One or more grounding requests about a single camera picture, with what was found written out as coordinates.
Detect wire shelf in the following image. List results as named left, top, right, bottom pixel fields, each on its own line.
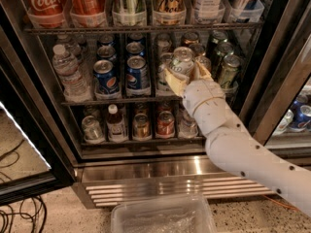
left=23, top=21, right=263, bottom=35
left=61, top=95, right=182, bottom=106

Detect pepsi can row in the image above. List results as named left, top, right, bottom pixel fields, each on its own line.
left=125, top=42, right=145, bottom=57
left=96, top=46, right=117, bottom=62

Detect open fridge glass door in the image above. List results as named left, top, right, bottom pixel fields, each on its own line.
left=0, top=8, right=74, bottom=206

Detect front green can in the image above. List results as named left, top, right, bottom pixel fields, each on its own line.
left=217, top=54, right=241, bottom=88

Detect orange cable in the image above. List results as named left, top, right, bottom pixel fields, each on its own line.
left=262, top=195, right=297, bottom=211

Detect blue pepsi can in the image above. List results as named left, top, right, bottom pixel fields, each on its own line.
left=126, top=55, right=150, bottom=90
left=93, top=60, right=120, bottom=94

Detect brown juice bottle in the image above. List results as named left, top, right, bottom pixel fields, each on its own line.
left=107, top=104, right=127, bottom=143

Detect front gold can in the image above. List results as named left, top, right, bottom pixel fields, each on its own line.
left=195, top=55, right=211, bottom=71

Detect right fridge glass door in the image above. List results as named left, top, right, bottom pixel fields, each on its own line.
left=249, top=3, right=311, bottom=156

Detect clear plastic bin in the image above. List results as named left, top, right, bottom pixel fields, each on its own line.
left=111, top=194, right=217, bottom=233

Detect gold La Croix can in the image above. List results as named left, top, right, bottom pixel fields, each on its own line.
left=154, top=0, right=185, bottom=25

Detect white green 7up can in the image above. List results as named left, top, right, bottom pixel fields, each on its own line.
left=170, top=47, right=194, bottom=76

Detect silver can bottom shelf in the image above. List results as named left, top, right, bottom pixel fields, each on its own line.
left=82, top=116, right=105, bottom=144

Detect gold can bottom shelf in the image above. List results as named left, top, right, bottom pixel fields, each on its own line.
left=132, top=114, right=151, bottom=141

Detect steel fridge bottom grille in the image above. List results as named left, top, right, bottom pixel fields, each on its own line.
left=73, top=155, right=281, bottom=209

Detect black floor cables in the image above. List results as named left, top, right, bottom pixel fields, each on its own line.
left=0, top=195, right=49, bottom=233

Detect blue can behind right door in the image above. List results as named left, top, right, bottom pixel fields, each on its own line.
left=289, top=105, right=311, bottom=132

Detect orange red soda can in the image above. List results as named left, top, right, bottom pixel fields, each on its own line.
left=70, top=0, right=106, bottom=28

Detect front blue Pepsi can left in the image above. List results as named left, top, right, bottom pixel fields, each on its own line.
left=93, top=60, right=120, bottom=94

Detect front water bottle middle shelf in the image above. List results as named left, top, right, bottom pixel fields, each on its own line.
left=52, top=45, right=92, bottom=103

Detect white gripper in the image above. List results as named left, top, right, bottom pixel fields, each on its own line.
left=164, top=61, right=225, bottom=115

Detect red Coca-Cola can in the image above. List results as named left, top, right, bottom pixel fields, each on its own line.
left=27, top=0, right=66, bottom=28

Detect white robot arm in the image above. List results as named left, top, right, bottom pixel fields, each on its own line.
left=164, top=64, right=311, bottom=216

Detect red can bottom shelf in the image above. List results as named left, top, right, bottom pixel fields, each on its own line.
left=156, top=111, right=175, bottom=138

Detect front blue Pepsi can right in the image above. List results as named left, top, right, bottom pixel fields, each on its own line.
left=126, top=55, right=150, bottom=90

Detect water bottle bottom left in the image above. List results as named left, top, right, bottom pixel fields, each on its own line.
left=178, top=108, right=198, bottom=139

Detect green striped tall can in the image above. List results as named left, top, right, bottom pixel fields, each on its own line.
left=113, top=0, right=147, bottom=26

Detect middle wire shelf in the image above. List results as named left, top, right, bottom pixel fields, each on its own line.
left=61, top=95, right=182, bottom=106

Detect top wire shelf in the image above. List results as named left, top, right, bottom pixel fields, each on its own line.
left=23, top=21, right=263, bottom=35

